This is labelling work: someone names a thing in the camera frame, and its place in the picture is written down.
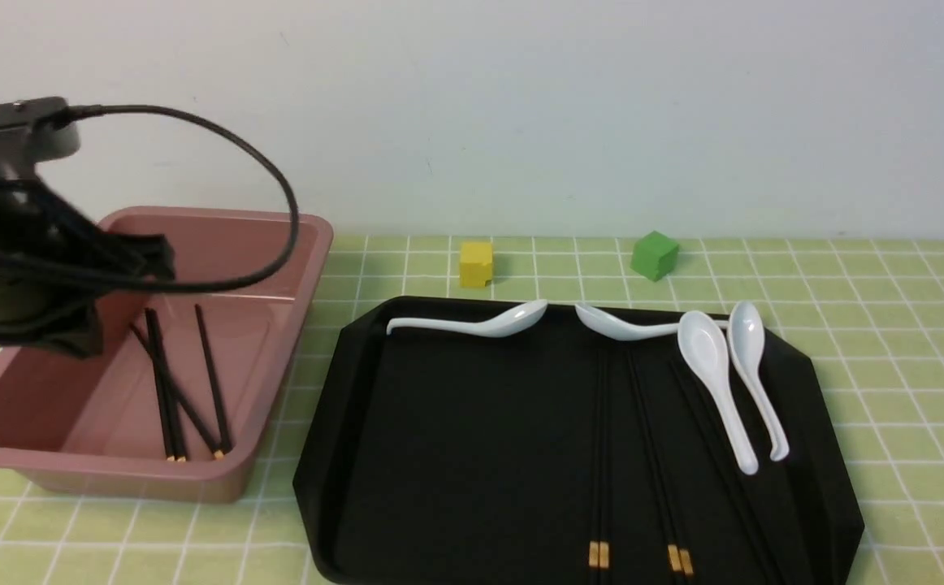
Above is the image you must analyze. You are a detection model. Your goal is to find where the white ceramic spoon middle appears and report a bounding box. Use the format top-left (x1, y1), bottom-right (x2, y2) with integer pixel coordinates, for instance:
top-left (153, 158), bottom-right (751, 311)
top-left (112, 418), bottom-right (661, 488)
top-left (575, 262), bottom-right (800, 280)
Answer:
top-left (574, 303), bottom-right (729, 341)

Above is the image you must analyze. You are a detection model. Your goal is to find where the black camera cable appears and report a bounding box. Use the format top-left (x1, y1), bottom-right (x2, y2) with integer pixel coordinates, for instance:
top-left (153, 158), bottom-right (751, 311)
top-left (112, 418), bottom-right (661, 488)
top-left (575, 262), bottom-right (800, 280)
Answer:
top-left (0, 104), bottom-right (301, 295)

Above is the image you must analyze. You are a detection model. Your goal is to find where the yellow wooden cube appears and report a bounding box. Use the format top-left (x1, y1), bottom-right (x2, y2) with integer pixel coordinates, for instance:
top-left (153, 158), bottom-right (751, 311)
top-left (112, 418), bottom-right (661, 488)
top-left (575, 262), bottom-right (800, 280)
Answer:
top-left (458, 240), bottom-right (494, 288)

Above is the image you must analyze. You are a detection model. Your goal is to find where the white ceramic spoon far right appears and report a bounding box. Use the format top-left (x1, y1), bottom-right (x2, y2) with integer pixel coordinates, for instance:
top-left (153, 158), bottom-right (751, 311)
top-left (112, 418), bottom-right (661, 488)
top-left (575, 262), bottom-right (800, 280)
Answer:
top-left (727, 301), bottom-right (789, 462)

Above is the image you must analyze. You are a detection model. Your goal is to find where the black octagonal serving tray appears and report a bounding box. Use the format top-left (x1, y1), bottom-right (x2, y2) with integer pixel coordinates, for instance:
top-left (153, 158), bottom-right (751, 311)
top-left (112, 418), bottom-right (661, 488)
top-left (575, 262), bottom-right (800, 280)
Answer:
top-left (293, 297), bottom-right (865, 584)

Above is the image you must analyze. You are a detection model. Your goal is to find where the white ceramic spoon far left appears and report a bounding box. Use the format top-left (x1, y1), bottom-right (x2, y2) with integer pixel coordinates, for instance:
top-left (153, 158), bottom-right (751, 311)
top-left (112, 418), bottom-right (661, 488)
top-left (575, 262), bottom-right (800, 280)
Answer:
top-left (386, 299), bottom-right (549, 338)

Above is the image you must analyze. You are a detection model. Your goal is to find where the white ceramic spoon large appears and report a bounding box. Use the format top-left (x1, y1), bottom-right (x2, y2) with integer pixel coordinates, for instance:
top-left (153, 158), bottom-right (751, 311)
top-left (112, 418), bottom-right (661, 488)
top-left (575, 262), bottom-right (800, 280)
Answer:
top-left (677, 310), bottom-right (759, 475)

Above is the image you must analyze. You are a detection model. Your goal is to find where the black chopstick gold band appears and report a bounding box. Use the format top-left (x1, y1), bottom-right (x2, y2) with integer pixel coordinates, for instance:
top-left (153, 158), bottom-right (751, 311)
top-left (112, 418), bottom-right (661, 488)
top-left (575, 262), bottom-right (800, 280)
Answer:
top-left (639, 377), bottom-right (691, 584)
top-left (129, 325), bottom-right (226, 460)
top-left (587, 349), bottom-right (605, 584)
top-left (193, 304), bottom-right (233, 459)
top-left (624, 349), bottom-right (687, 584)

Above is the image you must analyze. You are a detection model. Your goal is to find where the plain black chopstick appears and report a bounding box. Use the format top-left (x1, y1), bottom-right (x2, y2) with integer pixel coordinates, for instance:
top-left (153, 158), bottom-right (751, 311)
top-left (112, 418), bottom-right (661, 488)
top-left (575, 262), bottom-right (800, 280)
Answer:
top-left (667, 357), bottom-right (788, 584)
top-left (678, 357), bottom-right (816, 585)

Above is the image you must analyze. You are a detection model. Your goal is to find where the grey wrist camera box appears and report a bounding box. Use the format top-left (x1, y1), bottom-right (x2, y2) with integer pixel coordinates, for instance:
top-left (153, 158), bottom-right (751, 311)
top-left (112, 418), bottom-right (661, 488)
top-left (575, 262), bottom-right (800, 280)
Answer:
top-left (0, 97), bottom-right (80, 179)

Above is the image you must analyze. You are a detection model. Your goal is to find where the black chopstick in bin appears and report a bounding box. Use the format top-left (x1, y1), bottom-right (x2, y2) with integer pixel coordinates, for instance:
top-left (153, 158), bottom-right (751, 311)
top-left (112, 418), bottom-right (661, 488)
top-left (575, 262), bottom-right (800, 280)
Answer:
top-left (149, 308), bottom-right (188, 463)
top-left (144, 308), bottom-right (178, 462)

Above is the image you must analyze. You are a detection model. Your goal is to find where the pink rectangular plastic bin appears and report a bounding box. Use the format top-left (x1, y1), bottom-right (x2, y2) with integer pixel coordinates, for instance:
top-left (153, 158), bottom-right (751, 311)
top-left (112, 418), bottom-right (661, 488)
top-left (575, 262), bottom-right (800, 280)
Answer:
top-left (0, 215), bottom-right (332, 503)

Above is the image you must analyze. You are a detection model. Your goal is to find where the green wooden cube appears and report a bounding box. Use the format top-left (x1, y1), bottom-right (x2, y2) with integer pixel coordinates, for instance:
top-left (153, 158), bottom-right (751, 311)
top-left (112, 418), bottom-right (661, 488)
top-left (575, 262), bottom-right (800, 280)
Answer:
top-left (630, 231), bottom-right (680, 282)

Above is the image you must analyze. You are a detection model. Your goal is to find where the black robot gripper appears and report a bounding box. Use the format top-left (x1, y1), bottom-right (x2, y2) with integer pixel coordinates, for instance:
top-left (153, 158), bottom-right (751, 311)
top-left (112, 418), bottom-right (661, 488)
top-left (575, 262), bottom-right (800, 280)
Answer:
top-left (0, 175), bottom-right (176, 359)

